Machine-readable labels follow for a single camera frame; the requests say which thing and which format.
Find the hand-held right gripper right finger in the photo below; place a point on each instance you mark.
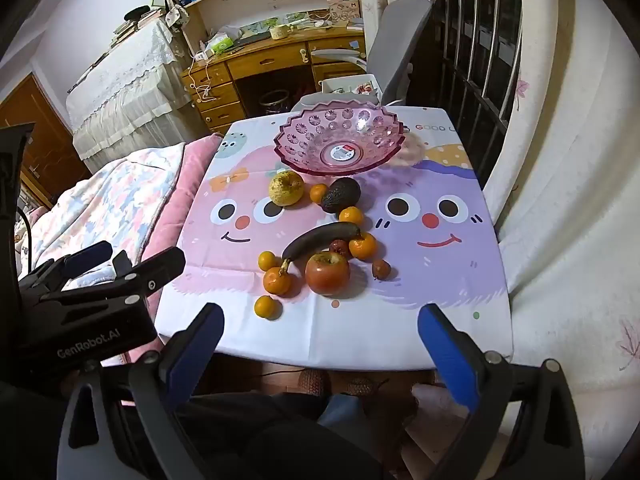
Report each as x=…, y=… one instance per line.
x=450, y=355

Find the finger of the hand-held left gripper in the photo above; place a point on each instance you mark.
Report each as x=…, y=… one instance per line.
x=150, y=270
x=87, y=257

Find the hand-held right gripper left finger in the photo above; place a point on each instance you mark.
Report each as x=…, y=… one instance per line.
x=196, y=355

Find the small orange mandarin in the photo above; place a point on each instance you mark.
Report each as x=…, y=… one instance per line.
x=351, y=216
x=266, y=260
x=277, y=281
x=363, y=246
x=318, y=193
x=265, y=307

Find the small brown fruit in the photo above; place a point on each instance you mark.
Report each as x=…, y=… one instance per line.
x=381, y=269

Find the red apple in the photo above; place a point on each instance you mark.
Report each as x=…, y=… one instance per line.
x=327, y=275

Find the small red lychee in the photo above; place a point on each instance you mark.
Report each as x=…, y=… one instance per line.
x=340, y=247

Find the yellow speckled pear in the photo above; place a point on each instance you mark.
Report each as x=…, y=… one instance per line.
x=286, y=190

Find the dark overripe banana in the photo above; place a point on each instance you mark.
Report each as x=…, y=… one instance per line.
x=320, y=240

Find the dark avocado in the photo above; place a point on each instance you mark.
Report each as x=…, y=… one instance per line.
x=341, y=195

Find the pink plastic bowl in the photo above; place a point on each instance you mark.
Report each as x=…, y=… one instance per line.
x=310, y=130

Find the floral blanket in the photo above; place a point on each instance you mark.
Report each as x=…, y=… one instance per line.
x=100, y=200

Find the pink quilt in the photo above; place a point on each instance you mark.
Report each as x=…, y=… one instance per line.
x=195, y=170

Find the brown wooden door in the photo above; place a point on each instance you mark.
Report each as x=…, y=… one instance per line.
x=35, y=135

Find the white lace cloth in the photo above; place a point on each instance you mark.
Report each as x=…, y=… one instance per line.
x=130, y=90

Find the white floral curtain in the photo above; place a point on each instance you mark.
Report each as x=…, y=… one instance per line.
x=565, y=185

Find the dark trash bin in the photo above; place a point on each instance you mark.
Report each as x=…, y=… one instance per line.
x=275, y=102

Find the green tissue pack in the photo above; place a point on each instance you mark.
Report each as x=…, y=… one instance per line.
x=221, y=44

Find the stack of books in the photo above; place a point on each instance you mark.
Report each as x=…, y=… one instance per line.
x=135, y=22

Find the wooden desk with drawers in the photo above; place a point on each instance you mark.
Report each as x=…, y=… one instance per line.
x=270, y=60

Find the cream mug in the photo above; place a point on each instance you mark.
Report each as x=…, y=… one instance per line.
x=281, y=32

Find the white storage box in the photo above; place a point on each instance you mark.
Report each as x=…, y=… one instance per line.
x=350, y=82

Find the wooden bookshelf hutch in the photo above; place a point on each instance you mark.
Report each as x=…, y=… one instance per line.
x=250, y=2

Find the metal window grille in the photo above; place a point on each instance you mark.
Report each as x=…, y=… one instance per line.
x=475, y=60

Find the grey office chair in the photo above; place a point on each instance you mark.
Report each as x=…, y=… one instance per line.
x=395, y=35

